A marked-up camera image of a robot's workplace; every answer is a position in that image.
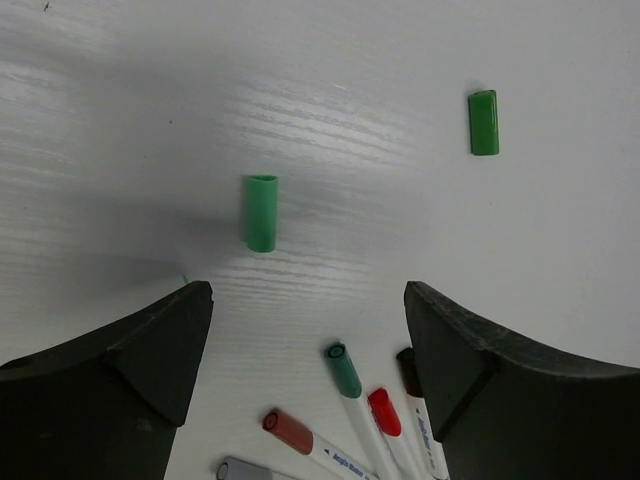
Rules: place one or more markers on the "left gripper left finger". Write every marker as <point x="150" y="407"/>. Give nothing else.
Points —
<point x="107" y="404"/>

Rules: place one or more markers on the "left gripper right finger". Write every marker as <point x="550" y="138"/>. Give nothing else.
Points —
<point x="504" y="406"/>

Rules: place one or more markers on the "light green pen cap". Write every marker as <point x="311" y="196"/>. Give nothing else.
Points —
<point x="261" y="193"/>

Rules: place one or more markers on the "black capped marker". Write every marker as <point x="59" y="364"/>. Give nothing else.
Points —
<point x="430" y="450"/>

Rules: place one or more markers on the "red capped marker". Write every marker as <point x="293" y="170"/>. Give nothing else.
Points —
<point x="394" y="433"/>

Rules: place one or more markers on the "grey capped marker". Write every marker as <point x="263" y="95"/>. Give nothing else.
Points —
<point x="232" y="468"/>

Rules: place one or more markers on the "brown capped marker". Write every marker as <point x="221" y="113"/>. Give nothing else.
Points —
<point x="306" y="442"/>

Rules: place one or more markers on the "dark green capped marker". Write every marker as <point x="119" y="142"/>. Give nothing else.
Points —
<point x="349" y="386"/>

